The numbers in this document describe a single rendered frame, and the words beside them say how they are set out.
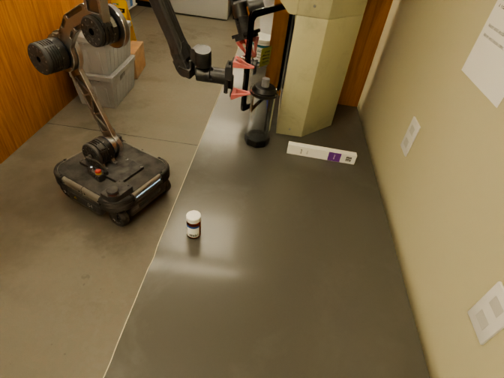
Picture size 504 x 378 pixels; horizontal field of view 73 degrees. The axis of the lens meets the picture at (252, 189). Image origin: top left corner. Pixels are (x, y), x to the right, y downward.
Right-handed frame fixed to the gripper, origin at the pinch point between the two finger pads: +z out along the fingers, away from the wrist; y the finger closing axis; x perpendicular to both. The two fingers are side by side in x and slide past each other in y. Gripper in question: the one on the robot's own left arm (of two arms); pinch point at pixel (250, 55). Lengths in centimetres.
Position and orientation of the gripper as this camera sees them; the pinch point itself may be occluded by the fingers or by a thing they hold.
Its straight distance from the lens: 152.3
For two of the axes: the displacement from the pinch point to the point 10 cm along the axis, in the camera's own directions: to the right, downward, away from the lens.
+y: -7.7, -0.7, 6.3
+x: -5.8, 4.8, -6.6
